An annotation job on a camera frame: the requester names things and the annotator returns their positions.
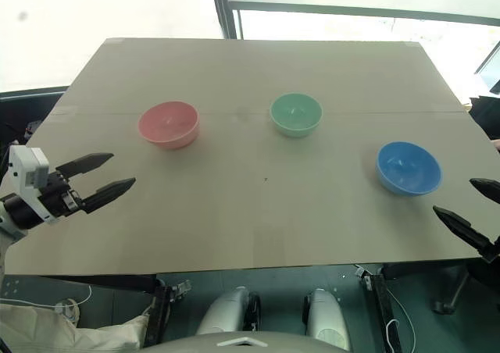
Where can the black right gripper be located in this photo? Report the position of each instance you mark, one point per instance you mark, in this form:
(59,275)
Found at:
(494,250)

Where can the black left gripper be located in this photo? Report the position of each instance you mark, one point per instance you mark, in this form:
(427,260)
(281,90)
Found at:
(54,198)

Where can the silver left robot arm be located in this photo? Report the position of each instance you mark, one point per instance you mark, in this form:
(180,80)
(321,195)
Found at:
(18,211)

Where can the blue plastic bowl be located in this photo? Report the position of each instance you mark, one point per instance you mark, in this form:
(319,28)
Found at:
(410,173)

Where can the pink plastic bowl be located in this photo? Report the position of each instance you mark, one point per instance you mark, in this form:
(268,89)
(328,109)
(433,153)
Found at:
(172,134)

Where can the person in dark clothes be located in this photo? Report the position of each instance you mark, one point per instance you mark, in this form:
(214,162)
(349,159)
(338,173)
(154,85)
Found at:
(486,115)

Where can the black table leg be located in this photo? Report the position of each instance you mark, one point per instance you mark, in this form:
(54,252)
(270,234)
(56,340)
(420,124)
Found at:
(158,314)
(384,310)

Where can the laptop computer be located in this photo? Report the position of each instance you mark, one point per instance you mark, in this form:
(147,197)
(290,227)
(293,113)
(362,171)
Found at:
(490,68)

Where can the beige cloth bag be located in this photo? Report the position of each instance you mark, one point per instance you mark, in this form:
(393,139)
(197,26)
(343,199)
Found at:
(58,333)

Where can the silver right robot leg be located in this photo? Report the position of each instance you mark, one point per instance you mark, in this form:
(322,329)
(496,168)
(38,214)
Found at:
(326,314)

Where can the silver robot leg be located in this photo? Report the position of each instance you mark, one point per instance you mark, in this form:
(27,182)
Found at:
(326,314)
(224,310)

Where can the silver left robot leg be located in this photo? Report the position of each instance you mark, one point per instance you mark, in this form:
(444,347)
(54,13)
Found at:
(224,310)

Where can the green plastic bowl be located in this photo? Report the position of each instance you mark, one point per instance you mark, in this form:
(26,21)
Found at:
(295,124)

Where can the grey robot torso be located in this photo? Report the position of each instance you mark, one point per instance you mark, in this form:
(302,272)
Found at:
(242,343)

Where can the dark window frame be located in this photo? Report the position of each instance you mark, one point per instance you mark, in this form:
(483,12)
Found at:
(224,9)

